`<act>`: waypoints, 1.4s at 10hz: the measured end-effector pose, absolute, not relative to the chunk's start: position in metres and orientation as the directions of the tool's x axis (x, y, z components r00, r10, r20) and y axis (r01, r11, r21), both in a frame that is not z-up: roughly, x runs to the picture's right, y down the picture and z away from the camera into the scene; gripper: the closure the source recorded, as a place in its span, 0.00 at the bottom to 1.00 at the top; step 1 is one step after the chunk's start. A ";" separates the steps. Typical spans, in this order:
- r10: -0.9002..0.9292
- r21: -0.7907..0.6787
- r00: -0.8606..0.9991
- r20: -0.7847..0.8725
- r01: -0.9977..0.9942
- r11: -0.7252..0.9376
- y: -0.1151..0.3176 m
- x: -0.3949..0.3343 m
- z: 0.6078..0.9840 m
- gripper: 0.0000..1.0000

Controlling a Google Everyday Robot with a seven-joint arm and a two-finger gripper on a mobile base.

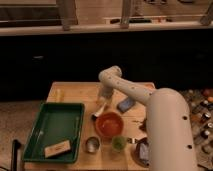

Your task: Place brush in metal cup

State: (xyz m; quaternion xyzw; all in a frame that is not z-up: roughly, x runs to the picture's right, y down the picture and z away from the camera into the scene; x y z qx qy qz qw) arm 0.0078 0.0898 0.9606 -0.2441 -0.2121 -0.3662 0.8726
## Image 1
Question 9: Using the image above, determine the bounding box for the green plastic tray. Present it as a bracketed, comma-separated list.
[22, 102, 85, 164]

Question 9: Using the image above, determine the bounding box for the green plastic cup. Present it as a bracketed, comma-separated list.
[111, 136, 126, 152]

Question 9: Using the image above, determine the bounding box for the brown pine cone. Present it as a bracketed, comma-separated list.
[140, 119, 147, 132]

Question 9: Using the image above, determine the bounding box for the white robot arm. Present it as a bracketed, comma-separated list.
[98, 66, 198, 171]

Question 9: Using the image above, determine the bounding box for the small metal cup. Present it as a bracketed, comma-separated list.
[85, 136, 100, 153]

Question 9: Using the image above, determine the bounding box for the wooden table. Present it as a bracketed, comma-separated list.
[23, 82, 147, 171]

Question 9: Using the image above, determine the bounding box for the blue sponge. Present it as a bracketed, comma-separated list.
[117, 97, 136, 113]

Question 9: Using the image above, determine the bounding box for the grey cloth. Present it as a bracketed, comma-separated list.
[139, 143, 149, 166]

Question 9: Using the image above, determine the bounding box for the wooden block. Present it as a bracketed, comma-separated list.
[44, 140, 71, 158]

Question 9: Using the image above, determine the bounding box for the black chair back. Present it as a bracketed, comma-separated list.
[10, 139, 21, 171]

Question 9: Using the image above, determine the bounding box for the dark metal bowl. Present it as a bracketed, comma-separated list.
[135, 138, 149, 168]

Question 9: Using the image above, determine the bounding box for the white handled dish brush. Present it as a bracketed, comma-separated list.
[91, 103, 106, 121]

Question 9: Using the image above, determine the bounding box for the orange bowl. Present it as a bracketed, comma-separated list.
[95, 112, 124, 139]

